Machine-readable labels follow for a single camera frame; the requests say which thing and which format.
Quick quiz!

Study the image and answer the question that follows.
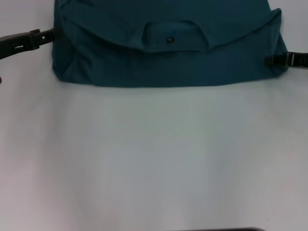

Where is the teal FREE print T-shirt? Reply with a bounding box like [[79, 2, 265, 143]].
[[51, 0, 291, 88]]

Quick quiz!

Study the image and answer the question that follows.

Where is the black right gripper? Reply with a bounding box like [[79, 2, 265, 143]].
[[263, 52, 308, 71]]

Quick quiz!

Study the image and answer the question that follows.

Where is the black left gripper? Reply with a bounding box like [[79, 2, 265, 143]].
[[0, 27, 56, 61]]

